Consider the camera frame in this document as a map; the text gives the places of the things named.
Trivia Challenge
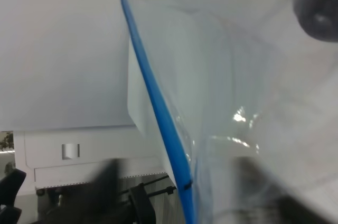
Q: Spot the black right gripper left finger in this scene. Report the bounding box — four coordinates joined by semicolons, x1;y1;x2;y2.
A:
40;159;134;224

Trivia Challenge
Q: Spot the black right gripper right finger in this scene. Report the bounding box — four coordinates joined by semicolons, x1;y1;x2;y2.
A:
211;155;337;223

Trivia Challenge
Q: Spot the clear zip bag blue zipper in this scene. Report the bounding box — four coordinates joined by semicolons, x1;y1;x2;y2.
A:
121;0;337;223

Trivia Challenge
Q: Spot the black office chair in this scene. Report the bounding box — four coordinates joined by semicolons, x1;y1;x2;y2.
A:
1;169;26;224

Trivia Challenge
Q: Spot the white cabinet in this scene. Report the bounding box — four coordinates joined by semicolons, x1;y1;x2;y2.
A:
14;47;174;191

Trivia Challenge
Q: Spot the purple eggplant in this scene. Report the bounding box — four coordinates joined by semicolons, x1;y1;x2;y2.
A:
293;0;337;43

